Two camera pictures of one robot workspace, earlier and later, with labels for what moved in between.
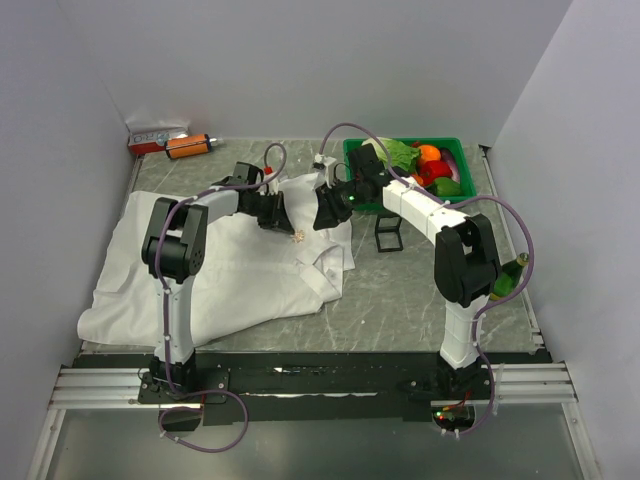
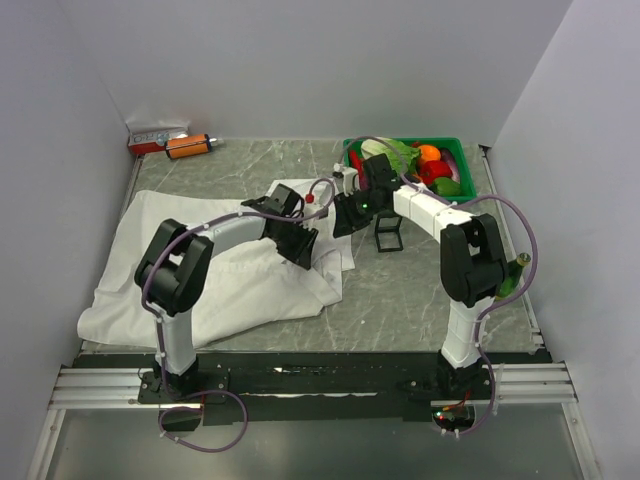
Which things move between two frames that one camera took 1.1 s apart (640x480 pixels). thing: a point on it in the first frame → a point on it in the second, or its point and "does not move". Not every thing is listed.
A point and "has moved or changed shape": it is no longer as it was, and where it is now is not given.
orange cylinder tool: (188, 145) does not move
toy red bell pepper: (431, 169) does not move
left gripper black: (279, 218) → (302, 251)
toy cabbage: (399, 154) does not move
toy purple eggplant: (451, 163) does not move
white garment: (257, 276) has moved or changed shape
